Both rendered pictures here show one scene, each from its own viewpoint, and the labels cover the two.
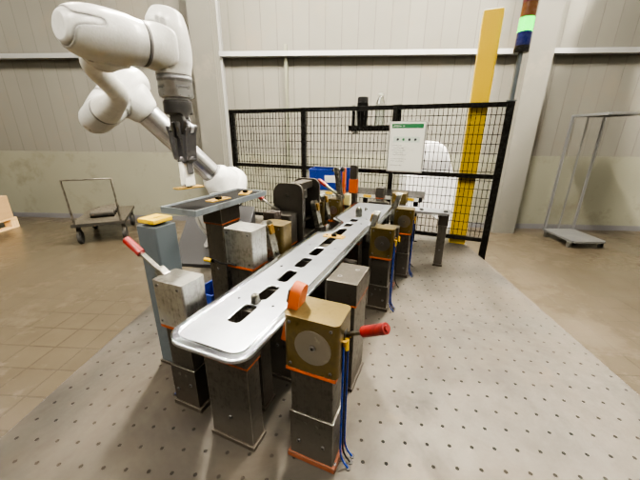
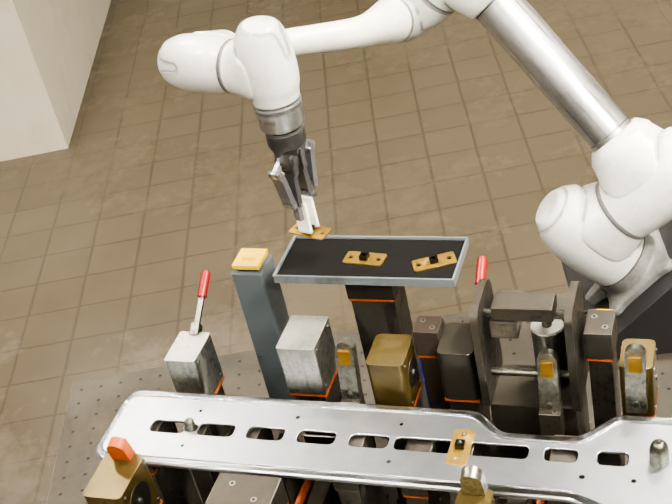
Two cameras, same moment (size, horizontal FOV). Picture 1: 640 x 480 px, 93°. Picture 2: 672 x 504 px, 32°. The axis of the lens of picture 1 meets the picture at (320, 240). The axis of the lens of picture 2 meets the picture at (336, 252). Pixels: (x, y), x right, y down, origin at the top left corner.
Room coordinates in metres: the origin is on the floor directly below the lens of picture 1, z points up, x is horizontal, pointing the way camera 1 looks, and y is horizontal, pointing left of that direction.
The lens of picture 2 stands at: (1.02, -1.56, 2.50)
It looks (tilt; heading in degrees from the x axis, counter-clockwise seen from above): 34 degrees down; 92
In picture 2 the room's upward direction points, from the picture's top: 14 degrees counter-clockwise
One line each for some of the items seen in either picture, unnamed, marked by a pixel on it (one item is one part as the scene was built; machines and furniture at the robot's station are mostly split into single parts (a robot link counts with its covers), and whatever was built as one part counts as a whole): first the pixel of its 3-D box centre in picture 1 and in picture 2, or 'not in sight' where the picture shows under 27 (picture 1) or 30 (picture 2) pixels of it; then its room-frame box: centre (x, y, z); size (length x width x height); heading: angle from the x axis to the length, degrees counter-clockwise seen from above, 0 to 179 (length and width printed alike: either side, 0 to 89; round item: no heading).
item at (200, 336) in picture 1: (333, 239); (449, 451); (1.09, -0.05, 1.00); 1.38 x 0.22 x 0.02; 157
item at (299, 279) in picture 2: (220, 200); (370, 260); (1.03, 0.34, 1.16); 0.37 x 0.14 x 0.02; 157
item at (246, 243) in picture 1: (246, 287); (325, 405); (0.88, 0.24, 0.90); 0.13 x 0.08 x 0.41; 67
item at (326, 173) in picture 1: (333, 178); not in sight; (2.07, -0.09, 1.09); 0.30 x 0.17 x 0.13; 77
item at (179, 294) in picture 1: (184, 341); (212, 407); (0.64, 0.34, 0.88); 0.12 x 0.07 x 0.36; 67
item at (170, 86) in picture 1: (175, 89); (280, 112); (0.92, 0.40, 1.49); 0.09 x 0.09 x 0.06
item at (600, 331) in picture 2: not in sight; (607, 407); (1.40, 0.06, 0.91); 0.07 x 0.05 x 0.42; 67
